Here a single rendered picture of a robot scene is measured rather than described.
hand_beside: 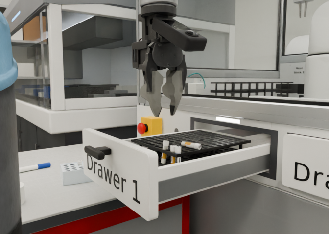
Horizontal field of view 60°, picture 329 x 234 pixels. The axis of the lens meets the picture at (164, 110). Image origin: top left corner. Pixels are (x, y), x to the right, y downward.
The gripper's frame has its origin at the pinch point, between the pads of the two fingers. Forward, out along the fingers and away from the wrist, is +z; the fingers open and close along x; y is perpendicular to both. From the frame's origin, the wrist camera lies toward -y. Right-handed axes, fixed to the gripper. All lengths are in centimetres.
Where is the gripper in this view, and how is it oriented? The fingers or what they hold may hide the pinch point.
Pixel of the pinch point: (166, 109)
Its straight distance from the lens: 57.4
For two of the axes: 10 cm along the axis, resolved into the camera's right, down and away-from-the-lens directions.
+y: -5.8, -0.9, 8.1
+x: -8.1, 0.9, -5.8
